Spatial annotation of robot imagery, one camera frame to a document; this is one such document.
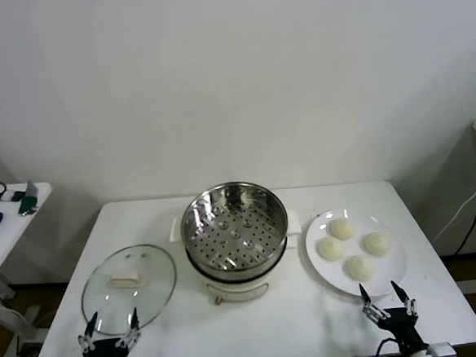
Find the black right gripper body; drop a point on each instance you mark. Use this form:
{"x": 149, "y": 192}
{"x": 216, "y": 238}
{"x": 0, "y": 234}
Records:
{"x": 401, "y": 324}

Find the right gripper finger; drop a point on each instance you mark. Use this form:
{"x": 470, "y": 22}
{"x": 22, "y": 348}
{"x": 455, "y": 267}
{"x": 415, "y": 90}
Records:
{"x": 365, "y": 296}
{"x": 399, "y": 291}

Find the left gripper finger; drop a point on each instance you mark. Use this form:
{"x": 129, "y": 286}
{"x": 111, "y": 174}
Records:
{"x": 134, "y": 322}
{"x": 91, "y": 325}

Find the white steamed baozi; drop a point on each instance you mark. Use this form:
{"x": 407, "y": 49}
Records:
{"x": 330, "y": 249}
{"x": 360, "y": 267}
{"x": 376, "y": 244}
{"x": 341, "y": 229}

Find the round glass pot lid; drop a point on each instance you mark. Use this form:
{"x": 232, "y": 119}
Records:
{"x": 124, "y": 278}

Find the stainless steel steamer basket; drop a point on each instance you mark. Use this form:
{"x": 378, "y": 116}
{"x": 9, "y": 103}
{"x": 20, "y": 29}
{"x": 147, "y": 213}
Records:
{"x": 234, "y": 244}

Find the large white plate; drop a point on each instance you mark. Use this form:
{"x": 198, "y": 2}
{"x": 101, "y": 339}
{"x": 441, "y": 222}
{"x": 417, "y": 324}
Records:
{"x": 330, "y": 270}

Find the white side table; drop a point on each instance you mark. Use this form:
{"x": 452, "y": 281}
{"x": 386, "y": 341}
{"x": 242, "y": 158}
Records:
{"x": 8, "y": 227}

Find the green tool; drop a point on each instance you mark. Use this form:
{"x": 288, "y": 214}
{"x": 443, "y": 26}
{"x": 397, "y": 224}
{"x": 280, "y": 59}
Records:
{"x": 28, "y": 201}

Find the small black device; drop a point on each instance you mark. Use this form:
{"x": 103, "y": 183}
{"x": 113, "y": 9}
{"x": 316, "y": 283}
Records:
{"x": 16, "y": 196}

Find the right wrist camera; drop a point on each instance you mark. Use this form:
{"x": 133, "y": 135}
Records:
{"x": 438, "y": 351}

